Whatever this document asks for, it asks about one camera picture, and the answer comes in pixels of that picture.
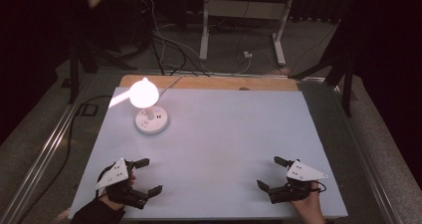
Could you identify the white metal stand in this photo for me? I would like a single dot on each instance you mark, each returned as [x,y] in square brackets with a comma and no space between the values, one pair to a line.
[244,9]

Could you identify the person's right hand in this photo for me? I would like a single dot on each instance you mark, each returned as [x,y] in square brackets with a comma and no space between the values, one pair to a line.
[310,207]

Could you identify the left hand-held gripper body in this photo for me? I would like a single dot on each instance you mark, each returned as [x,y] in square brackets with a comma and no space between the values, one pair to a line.
[114,176]

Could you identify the black metal stand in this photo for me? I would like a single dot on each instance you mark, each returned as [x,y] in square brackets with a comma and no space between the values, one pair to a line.
[345,68]

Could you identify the wooden table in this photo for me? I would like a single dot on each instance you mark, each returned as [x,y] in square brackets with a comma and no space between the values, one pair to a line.
[212,83]

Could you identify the aluminium floor rail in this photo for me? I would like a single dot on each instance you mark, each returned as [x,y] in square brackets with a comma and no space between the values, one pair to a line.
[365,151]
[43,151]

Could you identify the white desk lamp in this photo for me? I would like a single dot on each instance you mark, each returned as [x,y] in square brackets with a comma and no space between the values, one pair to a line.
[151,121]

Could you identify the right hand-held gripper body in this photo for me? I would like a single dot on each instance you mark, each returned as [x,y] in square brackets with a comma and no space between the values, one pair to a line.
[300,176]

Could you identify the light grey table mat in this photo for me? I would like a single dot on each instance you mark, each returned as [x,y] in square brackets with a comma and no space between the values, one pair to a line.
[215,134]

